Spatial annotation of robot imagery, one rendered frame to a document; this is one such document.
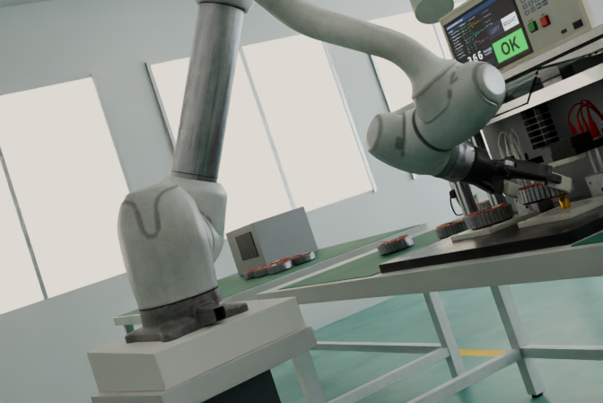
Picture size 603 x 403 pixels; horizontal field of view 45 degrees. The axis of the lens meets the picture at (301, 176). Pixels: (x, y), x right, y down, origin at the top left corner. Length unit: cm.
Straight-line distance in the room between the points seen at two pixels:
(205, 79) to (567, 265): 80
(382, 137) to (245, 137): 515
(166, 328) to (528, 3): 106
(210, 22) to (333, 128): 532
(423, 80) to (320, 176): 542
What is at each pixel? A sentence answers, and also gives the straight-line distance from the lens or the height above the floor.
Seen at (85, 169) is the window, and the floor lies 188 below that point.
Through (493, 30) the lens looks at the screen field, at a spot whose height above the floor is 122.
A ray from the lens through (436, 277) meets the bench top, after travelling 160.
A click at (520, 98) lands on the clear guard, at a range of 144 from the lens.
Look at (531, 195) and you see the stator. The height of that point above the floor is 83.
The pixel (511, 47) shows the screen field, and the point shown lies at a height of 116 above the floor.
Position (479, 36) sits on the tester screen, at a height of 123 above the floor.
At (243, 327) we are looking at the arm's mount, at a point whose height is 79.
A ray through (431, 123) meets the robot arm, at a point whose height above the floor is 102.
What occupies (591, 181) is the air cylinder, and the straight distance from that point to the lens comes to 174.
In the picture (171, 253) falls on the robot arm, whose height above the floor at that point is 96.
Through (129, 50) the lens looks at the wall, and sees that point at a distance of 642.
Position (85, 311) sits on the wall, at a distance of 593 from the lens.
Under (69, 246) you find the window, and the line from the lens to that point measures 595.
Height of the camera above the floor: 94
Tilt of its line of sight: 3 degrees up
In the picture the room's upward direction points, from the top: 19 degrees counter-clockwise
